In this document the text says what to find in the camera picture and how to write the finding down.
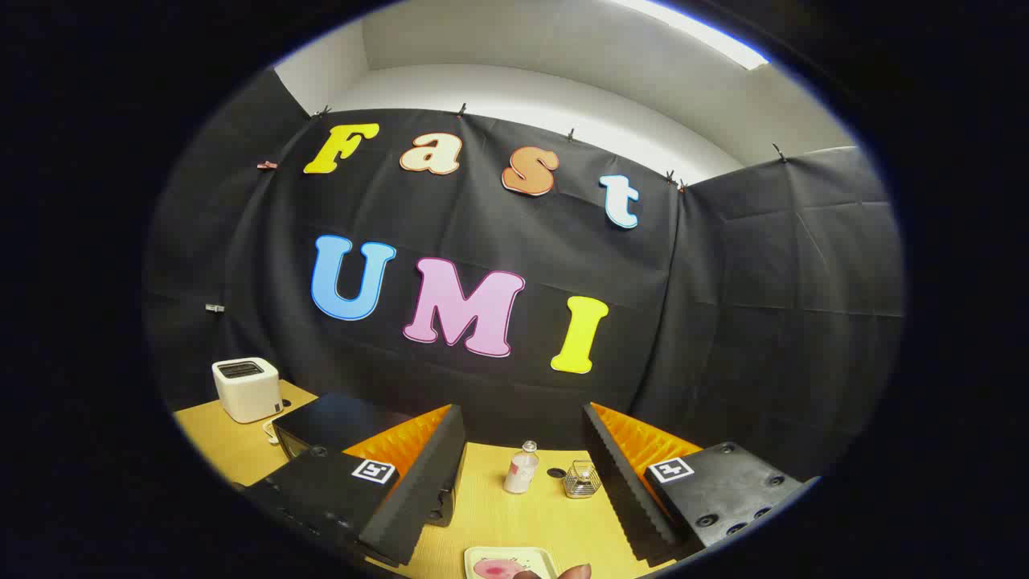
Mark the small white dish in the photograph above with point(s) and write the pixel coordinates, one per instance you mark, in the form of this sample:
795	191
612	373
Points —
268	434

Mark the pink meat slice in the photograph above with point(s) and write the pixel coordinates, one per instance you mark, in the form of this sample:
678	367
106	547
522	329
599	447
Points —
498	569

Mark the small clear pink-label bottle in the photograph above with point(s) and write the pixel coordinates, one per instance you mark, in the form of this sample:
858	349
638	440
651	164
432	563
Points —
520	474

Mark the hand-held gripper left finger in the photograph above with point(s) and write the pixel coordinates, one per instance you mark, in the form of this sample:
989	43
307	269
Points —
426	482

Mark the black toaster oven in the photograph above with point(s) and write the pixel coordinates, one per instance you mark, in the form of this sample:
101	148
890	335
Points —
338	422

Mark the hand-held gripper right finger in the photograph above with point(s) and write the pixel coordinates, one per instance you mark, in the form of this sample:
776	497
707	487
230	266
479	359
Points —
619	482

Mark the cream square plate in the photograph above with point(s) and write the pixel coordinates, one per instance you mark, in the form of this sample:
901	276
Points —
482	556

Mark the white toaster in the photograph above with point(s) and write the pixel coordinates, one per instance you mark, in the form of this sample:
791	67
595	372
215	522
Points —
245	394

